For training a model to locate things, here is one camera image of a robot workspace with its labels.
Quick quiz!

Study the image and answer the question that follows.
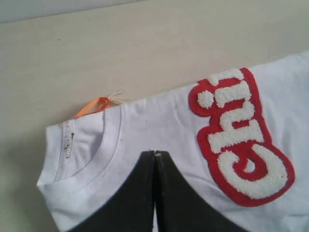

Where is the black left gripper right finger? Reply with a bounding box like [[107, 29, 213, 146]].
[[155, 151, 239, 232]]

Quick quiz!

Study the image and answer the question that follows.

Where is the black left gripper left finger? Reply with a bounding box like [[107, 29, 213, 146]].
[[70, 151, 155, 232]]

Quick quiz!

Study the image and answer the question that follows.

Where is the white t-shirt with red patch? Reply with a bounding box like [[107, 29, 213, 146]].
[[37, 52, 309, 232]]

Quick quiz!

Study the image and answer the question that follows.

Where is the orange ribbon tag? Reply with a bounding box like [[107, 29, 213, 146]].
[[74, 90, 129, 119]]

